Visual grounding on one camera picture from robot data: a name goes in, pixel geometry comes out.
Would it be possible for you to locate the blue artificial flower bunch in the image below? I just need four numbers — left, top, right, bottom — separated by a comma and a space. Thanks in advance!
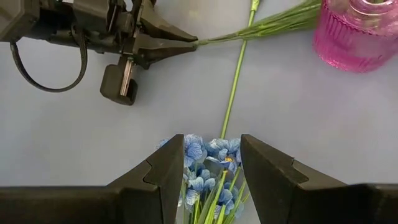
157, 133, 249, 224

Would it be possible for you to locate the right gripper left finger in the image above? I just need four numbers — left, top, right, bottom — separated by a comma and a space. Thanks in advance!
0, 133, 185, 224

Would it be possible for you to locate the pink glass vase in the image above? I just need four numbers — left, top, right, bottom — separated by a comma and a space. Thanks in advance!
312, 0, 398, 74

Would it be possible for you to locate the purple artificial flower bunch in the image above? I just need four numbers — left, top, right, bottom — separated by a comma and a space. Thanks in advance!
195, 0, 323, 47

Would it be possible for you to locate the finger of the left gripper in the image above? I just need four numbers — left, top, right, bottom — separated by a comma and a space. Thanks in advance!
135, 35, 198, 68
138, 0, 198, 42

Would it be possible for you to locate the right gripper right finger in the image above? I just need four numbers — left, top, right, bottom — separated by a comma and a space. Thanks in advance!
241, 134, 398, 224

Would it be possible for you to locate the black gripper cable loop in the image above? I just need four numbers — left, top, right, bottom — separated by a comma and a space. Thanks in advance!
9, 27, 89, 93

